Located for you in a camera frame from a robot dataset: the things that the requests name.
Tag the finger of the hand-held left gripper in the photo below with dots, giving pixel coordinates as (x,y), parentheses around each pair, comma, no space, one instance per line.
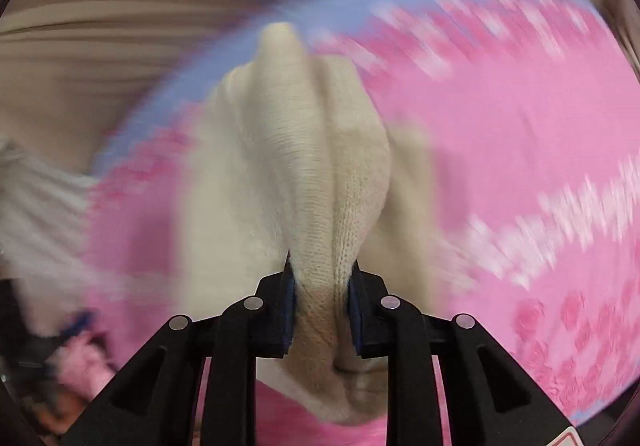
(76,323)

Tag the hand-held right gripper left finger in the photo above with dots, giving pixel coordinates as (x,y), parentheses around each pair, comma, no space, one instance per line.
(288,313)

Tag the pink floral bed sheet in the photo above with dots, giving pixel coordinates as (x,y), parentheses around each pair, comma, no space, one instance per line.
(500,151)

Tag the cream sweater with black hearts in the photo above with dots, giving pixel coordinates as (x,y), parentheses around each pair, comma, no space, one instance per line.
(300,151)

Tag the beige cloth backdrop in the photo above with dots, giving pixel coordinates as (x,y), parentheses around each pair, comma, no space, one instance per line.
(100,76)

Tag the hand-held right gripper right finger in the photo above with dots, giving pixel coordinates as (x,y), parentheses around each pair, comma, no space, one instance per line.
(353,321)

